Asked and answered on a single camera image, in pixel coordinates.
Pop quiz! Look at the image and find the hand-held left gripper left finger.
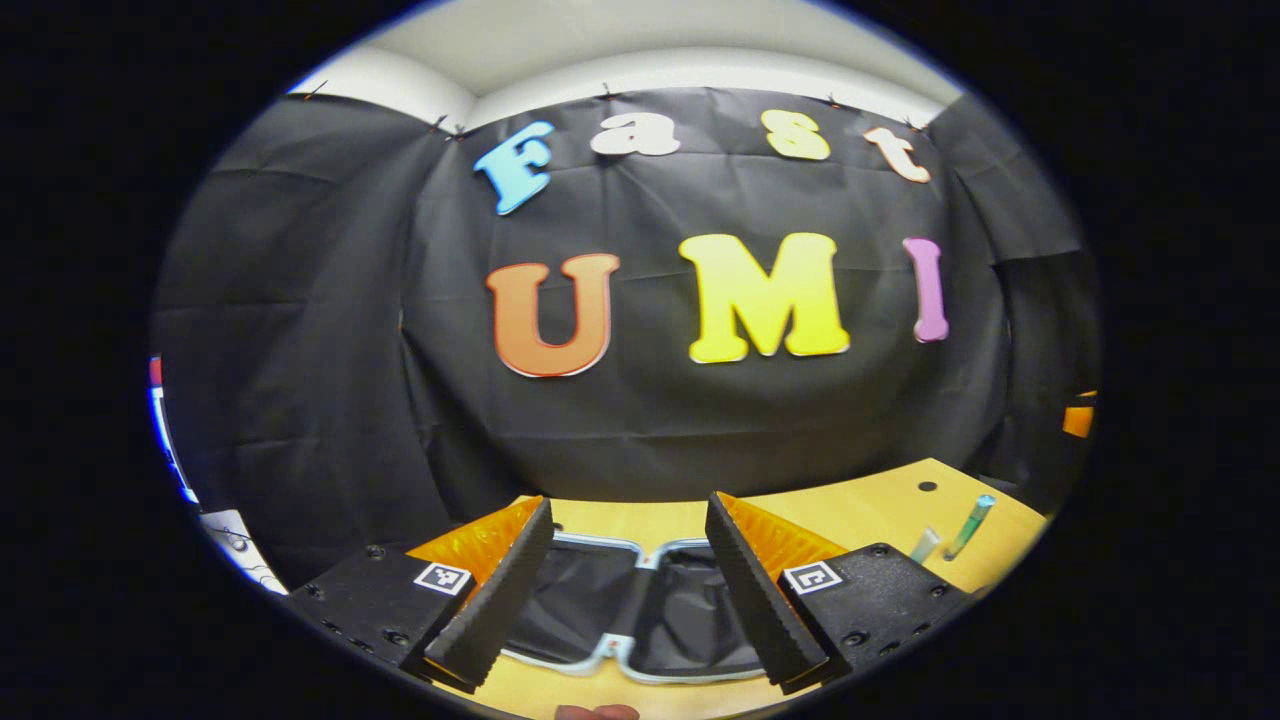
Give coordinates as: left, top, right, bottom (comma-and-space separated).
283, 495, 556, 695

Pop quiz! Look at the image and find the black backdrop cloth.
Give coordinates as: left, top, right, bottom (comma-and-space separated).
150, 88, 1101, 591

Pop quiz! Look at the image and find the white device with black parts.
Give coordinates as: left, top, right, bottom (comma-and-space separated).
198, 508, 291, 597

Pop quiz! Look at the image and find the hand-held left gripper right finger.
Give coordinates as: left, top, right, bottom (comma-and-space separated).
703, 490, 978, 697

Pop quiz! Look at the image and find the red white blue sign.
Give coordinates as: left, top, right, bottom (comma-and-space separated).
148, 355, 201, 506

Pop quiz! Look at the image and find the green bottle with teal cap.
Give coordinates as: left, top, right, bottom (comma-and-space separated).
942, 494, 998, 562

